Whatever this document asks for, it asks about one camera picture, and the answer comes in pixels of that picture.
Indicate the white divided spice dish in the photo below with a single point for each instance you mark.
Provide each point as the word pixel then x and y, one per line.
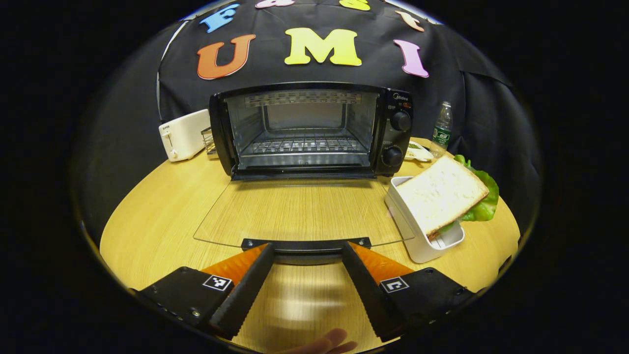
pixel 417 152

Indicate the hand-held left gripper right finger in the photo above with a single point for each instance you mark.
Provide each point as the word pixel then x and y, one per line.
pixel 366 295

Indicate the lettuce sandwich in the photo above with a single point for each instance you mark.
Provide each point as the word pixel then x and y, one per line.
pixel 440 191

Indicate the white toaster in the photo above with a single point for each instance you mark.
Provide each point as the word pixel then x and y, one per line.
pixel 184 135

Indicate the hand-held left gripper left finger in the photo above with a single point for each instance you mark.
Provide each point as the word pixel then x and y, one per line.
pixel 245 300

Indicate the white plastic food tray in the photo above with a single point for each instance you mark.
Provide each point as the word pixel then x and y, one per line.
pixel 417 246

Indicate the black electric oven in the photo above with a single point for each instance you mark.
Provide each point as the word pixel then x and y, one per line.
pixel 393 140

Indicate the clear water bottle green label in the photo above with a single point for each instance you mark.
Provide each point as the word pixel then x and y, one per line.
pixel 442 132

